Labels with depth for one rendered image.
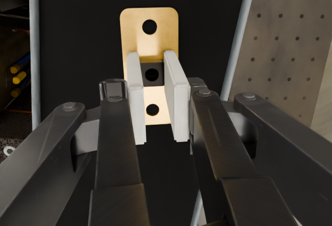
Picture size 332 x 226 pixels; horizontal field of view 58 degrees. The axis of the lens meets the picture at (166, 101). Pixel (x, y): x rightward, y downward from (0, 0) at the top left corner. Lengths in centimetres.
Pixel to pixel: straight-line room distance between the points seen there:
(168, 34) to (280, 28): 56
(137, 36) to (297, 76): 64
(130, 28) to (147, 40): 1
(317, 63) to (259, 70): 14
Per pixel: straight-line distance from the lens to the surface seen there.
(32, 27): 21
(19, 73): 38
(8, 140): 33
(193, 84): 16
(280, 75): 78
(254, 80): 76
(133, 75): 15
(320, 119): 183
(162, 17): 20
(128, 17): 20
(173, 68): 16
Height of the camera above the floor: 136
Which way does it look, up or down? 66 degrees down
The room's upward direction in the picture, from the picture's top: 165 degrees clockwise
